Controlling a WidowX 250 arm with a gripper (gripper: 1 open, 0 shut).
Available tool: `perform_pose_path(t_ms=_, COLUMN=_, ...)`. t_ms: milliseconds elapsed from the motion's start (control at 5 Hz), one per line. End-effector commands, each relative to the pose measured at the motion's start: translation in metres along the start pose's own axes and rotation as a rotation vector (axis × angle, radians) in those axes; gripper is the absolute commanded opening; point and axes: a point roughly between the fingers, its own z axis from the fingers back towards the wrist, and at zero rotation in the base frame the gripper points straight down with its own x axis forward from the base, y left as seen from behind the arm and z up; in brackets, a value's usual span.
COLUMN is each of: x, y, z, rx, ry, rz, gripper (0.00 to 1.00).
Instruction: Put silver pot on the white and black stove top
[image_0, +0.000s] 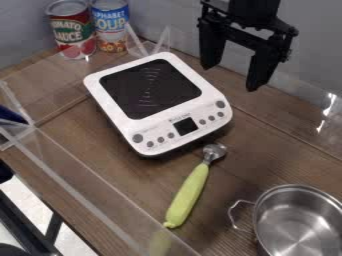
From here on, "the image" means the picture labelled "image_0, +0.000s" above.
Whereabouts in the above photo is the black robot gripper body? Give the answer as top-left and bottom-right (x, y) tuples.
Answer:
(198, 0), (299, 62)

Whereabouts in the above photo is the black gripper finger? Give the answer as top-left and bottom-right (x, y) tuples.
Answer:
(245, 37), (283, 92)
(197, 19), (225, 70)

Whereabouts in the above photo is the silver steel pot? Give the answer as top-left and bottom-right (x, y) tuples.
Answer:
(226, 184), (342, 256)

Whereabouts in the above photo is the white and black induction stove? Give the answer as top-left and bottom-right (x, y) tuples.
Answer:
(82, 52), (232, 157)

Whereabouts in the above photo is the alphabet soup can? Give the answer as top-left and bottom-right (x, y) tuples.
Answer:
(90, 0), (129, 53)

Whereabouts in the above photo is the tomato sauce can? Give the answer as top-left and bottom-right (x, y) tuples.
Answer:
(45, 0), (96, 60)

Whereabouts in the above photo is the dark blue object at edge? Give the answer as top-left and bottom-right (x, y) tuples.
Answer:
(0, 105), (27, 124)

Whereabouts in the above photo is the clear acrylic barrier panel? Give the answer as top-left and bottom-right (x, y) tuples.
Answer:
(0, 79), (201, 256)

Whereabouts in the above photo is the green handled ice cream scoop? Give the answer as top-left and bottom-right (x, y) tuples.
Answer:
(162, 143), (226, 229)

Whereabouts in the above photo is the black metal table frame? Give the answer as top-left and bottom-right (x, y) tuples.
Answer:
(0, 190), (62, 256)

